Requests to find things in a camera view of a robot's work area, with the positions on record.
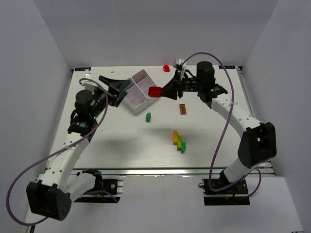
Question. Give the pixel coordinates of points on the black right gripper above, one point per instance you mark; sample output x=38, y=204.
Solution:
x=180, y=87

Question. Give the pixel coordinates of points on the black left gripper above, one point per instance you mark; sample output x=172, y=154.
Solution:
x=112, y=96

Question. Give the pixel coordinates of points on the red round lego piece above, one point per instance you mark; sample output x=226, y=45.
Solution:
x=166, y=68

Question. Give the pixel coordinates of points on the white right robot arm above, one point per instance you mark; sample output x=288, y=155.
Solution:
x=258, y=140

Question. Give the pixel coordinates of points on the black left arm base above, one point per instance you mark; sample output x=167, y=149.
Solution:
x=109, y=192

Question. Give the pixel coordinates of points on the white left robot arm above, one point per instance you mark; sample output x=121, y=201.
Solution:
x=53, y=193

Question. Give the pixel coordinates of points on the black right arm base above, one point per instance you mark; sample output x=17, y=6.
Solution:
x=236, y=195

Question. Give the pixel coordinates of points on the white four-compartment container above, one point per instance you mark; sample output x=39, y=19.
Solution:
x=137, y=98

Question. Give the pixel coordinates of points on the brown flat lego tile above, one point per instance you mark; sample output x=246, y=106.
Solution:
x=182, y=108

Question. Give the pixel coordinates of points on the dark green lego piece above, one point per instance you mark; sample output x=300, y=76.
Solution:
x=148, y=117

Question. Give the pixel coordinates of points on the yellow lego brick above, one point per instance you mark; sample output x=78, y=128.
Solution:
x=175, y=137

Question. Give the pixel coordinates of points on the blue label left corner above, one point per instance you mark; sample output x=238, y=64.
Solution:
x=82, y=69

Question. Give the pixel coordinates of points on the blue label corner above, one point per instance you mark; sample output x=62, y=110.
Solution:
x=82, y=69
x=227, y=67

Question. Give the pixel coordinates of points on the light green lego brick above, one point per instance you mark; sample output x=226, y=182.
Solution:
x=179, y=143

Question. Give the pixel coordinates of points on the blue label right corner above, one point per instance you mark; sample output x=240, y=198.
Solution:
x=227, y=67

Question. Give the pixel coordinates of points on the green lego piece right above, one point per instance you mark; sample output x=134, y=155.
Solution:
x=183, y=147

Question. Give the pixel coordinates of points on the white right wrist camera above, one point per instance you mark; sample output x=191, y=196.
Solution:
x=178, y=63

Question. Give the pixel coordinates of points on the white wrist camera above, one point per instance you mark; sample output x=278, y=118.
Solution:
x=178, y=63
x=88, y=85

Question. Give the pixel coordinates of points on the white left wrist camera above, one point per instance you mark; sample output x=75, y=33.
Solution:
x=88, y=85

